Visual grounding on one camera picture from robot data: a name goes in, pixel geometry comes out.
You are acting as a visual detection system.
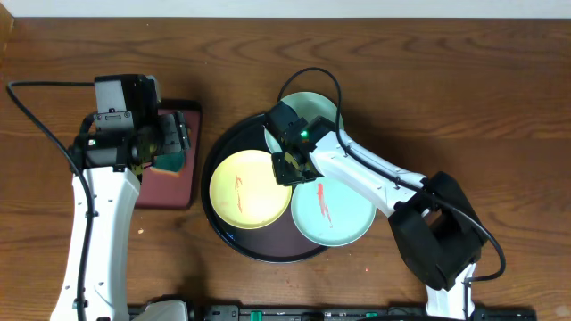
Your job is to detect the light blue plate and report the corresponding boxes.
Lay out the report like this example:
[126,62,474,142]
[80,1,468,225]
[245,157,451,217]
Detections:
[291,177,377,247]
[264,92,337,153]

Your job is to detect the green and yellow sponge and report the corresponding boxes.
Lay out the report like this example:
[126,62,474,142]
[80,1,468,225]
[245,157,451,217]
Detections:
[150,152,186,176]

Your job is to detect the rectangular black tray red liner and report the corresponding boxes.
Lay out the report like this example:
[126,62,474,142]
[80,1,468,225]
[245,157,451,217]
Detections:
[136,99,202,210]

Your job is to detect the yellow plate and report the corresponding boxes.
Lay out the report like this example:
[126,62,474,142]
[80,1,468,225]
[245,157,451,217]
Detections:
[208,150,293,229]

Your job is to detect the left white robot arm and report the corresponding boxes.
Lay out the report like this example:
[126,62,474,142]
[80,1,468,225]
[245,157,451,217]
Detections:
[51,110,201,320]

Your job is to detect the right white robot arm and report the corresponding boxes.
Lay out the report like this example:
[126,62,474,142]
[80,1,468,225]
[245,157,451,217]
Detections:
[265,117,487,320]

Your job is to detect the round black tray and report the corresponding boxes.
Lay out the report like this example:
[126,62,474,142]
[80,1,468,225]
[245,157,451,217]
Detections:
[201,114,328,263]

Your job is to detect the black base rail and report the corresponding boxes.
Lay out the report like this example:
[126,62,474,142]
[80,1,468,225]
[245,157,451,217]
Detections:
[189,305,538,321]

